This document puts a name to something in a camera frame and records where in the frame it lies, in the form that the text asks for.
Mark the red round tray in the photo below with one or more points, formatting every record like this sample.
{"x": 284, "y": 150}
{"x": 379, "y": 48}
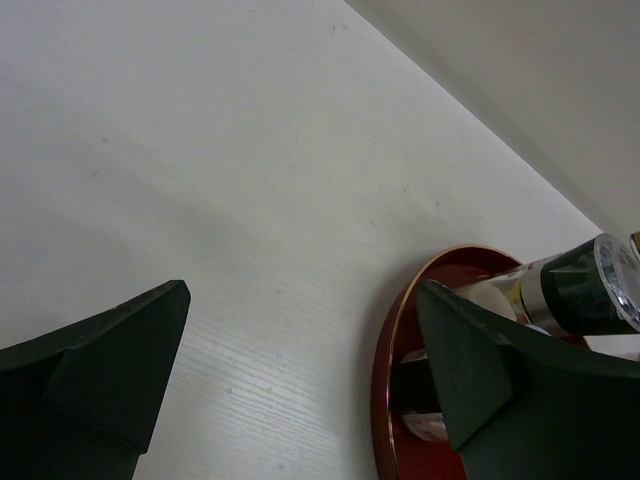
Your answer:
{"x": 399, "y": 454}

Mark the salt grinder black cap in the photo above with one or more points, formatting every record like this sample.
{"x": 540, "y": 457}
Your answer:
{"x": 590, "y": 290}

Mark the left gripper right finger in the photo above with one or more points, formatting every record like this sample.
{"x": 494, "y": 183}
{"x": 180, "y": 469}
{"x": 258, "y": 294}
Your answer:
{"x": 519, "y": 404}

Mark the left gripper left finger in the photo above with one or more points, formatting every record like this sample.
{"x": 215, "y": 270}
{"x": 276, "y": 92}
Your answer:
{"x": 82, "y": 401}

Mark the jar with white red lid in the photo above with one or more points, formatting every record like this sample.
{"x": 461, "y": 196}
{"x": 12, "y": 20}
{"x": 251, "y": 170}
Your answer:
{"x": 415, "y": 400}

